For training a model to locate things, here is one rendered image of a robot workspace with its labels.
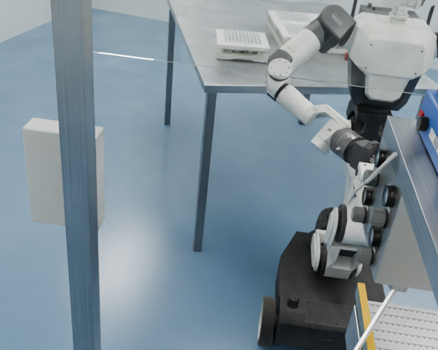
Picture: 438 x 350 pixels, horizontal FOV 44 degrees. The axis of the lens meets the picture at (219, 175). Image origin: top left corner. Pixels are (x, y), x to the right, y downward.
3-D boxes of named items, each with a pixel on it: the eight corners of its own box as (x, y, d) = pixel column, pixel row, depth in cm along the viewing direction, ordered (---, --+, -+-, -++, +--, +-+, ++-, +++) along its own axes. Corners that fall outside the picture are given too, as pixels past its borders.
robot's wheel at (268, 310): (263, 317, 208) (256, 356, 217) (275, 319, 208) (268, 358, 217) (264, 285, 226) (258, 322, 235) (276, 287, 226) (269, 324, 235)
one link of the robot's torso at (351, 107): (341, 121, 227) (350, 82, 217) (372, 126, 226) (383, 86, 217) (347, 153, 203) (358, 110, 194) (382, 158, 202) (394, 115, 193)
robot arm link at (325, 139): (350, 126, 161) (328, 110, 169) (326, 153, 162) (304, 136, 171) (368, 144, 168) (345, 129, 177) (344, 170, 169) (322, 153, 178)
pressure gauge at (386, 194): (380, 198, 94) (386, 180, 92) (388, 199, 94) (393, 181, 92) (384, 210, 91) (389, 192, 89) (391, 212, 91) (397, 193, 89)
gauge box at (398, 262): (359, 213, 115) (382, 129, 105) (409, 220, 115) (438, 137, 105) (372, 282, 97) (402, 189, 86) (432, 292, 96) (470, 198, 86)
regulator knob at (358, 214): (350, 215, 113) (354, 197, 111) (361, 217, 113) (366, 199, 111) (351, 225, 110) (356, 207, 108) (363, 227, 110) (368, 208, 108)
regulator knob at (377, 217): (367, 218, 97) (373, 198, 95) (381, 220, 97) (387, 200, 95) (370, 230, 94) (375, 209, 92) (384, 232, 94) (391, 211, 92)
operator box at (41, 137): (41, 207, 140) (32, 117, 127) (105, 217, 139) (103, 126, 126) (31, 221, 135) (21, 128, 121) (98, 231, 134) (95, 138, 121)
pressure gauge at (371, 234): (367, 237, 100) (371, 221, 99) (374, 239, 100) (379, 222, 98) (369, 250, 97) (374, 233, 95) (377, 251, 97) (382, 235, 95)
